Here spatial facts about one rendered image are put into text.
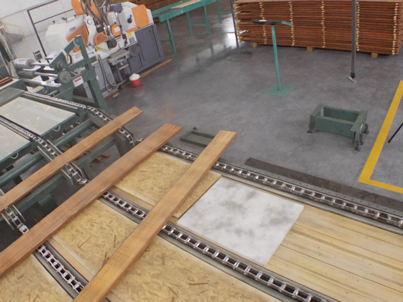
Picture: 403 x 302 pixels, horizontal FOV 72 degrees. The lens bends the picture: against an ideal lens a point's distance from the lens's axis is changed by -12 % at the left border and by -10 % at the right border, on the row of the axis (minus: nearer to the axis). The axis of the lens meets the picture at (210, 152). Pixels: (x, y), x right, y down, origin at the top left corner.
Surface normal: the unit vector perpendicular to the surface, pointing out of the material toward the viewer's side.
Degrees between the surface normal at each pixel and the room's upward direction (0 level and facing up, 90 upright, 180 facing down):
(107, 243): 0
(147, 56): 90
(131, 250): 0
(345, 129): 90
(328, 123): 90
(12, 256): 0
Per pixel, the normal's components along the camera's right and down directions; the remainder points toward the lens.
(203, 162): -0.18, -0.81
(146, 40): 0.78, 0.23
